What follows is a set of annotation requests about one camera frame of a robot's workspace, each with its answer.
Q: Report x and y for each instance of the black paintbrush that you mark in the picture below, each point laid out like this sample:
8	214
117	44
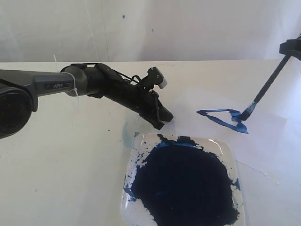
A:
249	110

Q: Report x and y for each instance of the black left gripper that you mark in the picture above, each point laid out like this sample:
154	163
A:
133	97

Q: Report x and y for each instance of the white backdrop cloth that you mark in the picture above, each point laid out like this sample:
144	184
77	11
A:
145	30

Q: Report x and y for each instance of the white square paint plate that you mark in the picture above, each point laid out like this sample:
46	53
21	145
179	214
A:
181	181

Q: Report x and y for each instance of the white paper sheet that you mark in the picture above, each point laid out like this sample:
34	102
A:
267	157

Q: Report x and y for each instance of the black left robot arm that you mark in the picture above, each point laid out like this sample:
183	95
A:
20	90

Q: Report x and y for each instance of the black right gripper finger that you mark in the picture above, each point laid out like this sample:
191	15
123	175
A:
291	48

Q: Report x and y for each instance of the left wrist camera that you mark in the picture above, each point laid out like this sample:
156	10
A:
154	78

